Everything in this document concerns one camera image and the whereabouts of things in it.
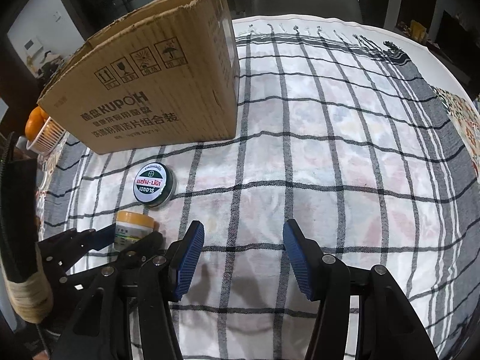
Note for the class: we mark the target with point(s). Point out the brown cardboard box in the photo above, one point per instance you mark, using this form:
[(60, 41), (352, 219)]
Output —
[(166, 73)]

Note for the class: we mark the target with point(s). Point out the grey chair right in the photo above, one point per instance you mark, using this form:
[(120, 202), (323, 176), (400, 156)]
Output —
[(346, 10)]

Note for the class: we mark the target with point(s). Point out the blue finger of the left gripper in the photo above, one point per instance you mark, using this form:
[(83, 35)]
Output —
[(103, 237)]

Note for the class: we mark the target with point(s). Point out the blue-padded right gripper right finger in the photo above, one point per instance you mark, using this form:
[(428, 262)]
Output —
[(388, 326)]

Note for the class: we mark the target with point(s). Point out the white jar yellow lid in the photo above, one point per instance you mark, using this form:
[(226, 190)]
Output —
[(130, 227)]

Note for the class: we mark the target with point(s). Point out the round green white balm tin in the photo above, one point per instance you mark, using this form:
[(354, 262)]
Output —
[(154, 185)]

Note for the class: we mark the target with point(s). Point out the patterned floral table mat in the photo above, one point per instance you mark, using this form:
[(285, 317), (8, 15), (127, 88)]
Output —
[(465, 118)]

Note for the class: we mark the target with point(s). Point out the white fruit basket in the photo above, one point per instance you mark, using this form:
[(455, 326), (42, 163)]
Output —
[(47, 139)]

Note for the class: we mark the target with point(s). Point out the orange fruit front left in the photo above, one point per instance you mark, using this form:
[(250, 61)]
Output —
[(35, 123)]

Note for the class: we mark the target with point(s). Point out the checkered grey white cloth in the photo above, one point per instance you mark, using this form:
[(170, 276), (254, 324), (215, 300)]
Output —
[(337, 131)]

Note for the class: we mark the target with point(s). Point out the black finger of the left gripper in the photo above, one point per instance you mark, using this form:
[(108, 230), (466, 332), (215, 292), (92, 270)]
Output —
[(139, 252)]

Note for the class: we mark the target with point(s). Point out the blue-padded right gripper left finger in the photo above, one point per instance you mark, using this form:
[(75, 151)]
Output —
[(100, 329)]

